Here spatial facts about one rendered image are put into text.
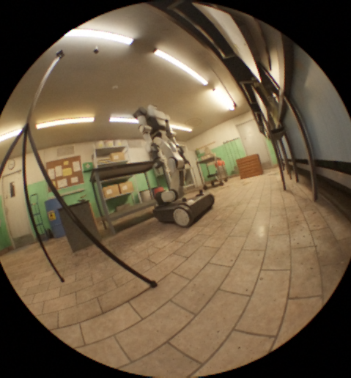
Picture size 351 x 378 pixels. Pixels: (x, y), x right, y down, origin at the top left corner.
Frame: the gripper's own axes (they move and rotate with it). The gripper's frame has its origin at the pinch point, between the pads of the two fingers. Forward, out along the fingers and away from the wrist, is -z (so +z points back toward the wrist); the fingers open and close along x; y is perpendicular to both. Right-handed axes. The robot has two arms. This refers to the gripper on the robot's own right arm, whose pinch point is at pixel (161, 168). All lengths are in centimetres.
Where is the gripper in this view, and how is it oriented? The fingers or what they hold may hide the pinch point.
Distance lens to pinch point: 117.7
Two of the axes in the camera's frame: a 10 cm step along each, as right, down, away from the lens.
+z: -4.2, -9.0, 1.0
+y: 6.1, -2.0, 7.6
